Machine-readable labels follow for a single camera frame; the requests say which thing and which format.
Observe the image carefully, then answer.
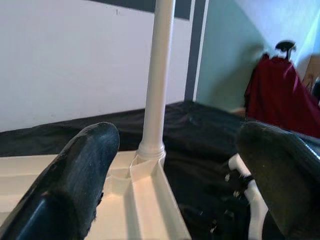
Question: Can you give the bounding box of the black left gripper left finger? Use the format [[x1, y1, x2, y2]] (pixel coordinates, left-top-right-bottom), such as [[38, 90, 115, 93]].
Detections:
[[0, 122, 120, 240]]

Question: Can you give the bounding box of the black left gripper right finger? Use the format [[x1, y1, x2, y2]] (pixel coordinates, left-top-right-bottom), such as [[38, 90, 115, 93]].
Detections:
[[236, 121, 320, 240]]

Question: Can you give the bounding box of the white plastic table top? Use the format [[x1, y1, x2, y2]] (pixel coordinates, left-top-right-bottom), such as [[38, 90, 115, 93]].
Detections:
[[0, 149, 193, 240]]

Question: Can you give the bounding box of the white plastic table leg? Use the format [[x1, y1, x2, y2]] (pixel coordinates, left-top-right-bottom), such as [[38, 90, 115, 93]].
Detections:
[[136, 0, 176, 161]]

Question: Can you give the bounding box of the black plastic sheet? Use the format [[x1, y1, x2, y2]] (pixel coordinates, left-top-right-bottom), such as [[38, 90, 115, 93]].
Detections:
[[0, 99, 320, 240]]

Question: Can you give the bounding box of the dark red curtain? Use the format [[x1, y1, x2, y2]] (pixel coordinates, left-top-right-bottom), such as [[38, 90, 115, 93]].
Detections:
[[243, 53, 320, 139]]

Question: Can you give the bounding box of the brown cardboard box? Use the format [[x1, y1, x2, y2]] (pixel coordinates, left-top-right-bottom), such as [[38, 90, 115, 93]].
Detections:
[[302, 55, 320, 88]]

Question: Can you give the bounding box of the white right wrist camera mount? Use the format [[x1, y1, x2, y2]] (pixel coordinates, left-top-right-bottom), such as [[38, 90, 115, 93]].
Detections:
[[227, 152, 272, 240]]

